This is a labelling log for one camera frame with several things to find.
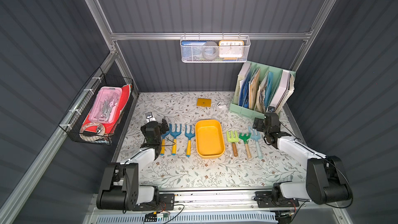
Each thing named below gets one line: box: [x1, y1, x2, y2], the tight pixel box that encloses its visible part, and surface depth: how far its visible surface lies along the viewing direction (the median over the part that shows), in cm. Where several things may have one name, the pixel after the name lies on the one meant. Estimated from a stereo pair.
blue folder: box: [264, 71, 274, 109], surface depth 96 cm
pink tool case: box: [88, 86, 123, 124], surface depth 74 cm
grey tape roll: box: [202, 40, 219, 60], surface depth 89 cm
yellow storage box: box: [194, 119, 226, 160], surface depth 98 cm
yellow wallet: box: [196, 98, 212, 108], surface depth 117 cm
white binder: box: [269, 69, 291, 111], surface depth 93 cm
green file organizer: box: [229, 60, 296, 119], surface depth 98 cm
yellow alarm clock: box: [218, 39, 245, 61], surface depth 91 cm
